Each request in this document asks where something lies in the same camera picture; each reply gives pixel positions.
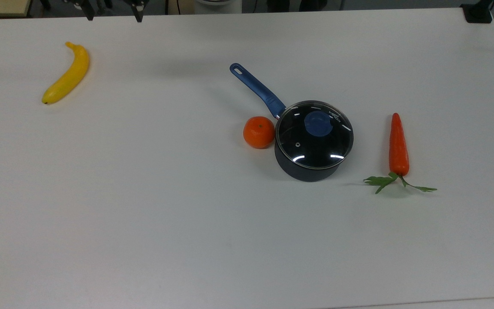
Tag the glass lid with blue knob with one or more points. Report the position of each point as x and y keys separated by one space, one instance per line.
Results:
x=314 y=134

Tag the orange mandarin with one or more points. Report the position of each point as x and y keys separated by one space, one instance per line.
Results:
x=259 y=132

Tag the black clamp mount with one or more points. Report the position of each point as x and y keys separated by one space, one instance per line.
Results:
x=478 y=13

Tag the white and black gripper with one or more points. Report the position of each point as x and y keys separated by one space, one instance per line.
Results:
x=101 y=2

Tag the yellow banana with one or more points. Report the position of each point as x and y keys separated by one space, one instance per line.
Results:
x=67 y=78

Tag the orange carrot with green leaves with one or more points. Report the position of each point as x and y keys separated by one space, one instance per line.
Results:
x=398 y=148

